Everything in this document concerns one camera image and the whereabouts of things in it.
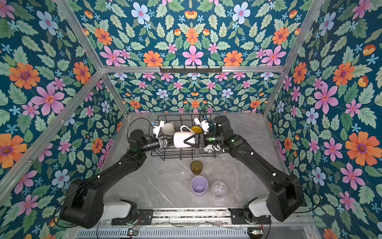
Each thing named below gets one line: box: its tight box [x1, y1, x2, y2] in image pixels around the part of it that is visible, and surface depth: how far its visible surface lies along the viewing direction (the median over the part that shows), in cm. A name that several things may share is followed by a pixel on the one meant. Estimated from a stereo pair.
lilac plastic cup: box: [190, 175, 209, 198], surface depth 76 cm
